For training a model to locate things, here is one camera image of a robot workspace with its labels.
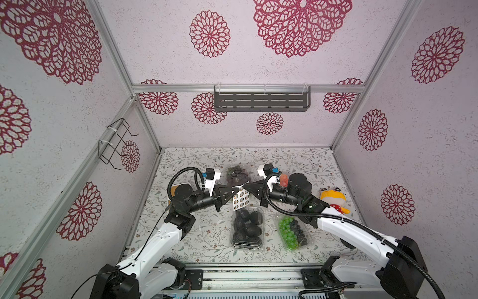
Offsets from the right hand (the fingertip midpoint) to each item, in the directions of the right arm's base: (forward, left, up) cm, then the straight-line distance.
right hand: (245, 185), depth 67 cm
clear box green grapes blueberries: (-7, -22, -26) cm, 35 cm away
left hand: (0, +3, -3) cm, 4 cm away
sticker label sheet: (-2, +1, -6) cm, 6 cm away
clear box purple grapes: (+21, +5, -22) cm, 31 cm away
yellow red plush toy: (+10, -44, -25) cm, 51 cm away
